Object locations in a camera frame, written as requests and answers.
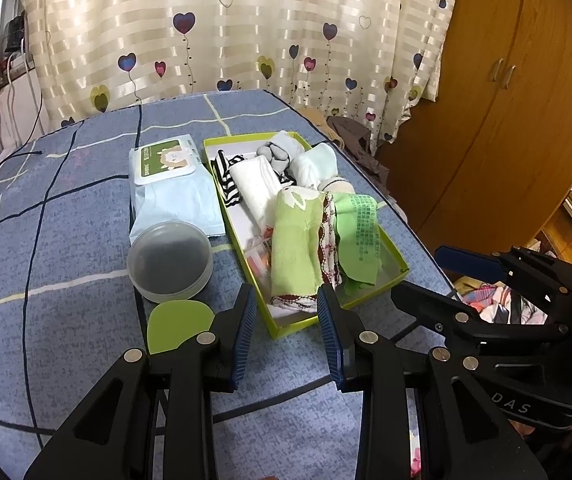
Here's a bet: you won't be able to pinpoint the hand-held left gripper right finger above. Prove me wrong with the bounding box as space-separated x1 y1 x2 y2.
316 285 549 480

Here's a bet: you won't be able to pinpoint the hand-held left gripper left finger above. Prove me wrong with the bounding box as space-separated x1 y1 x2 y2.
23 284 258 480

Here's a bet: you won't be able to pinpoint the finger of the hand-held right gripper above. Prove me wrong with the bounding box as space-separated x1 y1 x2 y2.
391 282 481 346
436 245 571 312

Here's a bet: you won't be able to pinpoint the lime green cardboard box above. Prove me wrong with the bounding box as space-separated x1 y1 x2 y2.
202 131 411 342

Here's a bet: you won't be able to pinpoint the green plastic lid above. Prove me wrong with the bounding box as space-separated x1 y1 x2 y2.
147 300 215 356

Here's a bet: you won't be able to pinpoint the clear orange snack packet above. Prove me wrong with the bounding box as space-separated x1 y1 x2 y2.
243 227 275 287

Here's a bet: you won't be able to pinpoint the green towel with red trim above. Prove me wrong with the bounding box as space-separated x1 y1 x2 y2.
269 187 341 314

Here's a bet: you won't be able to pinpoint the green printed cloth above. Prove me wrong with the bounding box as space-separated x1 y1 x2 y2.
333 192 383 297

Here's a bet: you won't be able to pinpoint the clear round plastic container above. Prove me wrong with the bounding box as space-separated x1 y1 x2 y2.
127 220 213 305

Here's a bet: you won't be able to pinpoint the beige bandage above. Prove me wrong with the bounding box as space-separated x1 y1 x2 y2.
318 175 357 199

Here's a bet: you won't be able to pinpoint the white cloth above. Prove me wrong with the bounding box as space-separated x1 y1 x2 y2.
229 156 287 227

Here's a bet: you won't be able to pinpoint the black white striped sock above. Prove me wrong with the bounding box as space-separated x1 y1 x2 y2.
211 150 247 209

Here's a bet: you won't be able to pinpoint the wet wipes pack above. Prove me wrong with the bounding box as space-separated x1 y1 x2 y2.
128 134 225 249

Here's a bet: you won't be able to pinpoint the mint and white sock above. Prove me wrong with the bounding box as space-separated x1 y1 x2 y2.
291 142 339 189

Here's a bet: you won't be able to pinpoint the pile of colourful clothes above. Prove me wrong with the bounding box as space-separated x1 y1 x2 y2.
454 275 552 326

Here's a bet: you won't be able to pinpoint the brown clothing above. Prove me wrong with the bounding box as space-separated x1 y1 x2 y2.
326 115 393 192

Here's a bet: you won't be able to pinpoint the wooden wardrobe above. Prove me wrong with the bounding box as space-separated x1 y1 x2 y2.
376 0 572 261

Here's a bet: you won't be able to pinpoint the blue plaid bed sheet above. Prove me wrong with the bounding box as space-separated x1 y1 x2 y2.
0 89 459 480

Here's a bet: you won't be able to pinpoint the heart print curtain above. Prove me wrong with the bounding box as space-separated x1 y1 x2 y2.
16 0 462 147

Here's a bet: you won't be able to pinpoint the black cable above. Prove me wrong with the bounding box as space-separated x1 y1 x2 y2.
0 147 43 175

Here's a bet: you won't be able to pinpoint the white cables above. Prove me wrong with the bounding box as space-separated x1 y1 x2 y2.
5 50 48 137

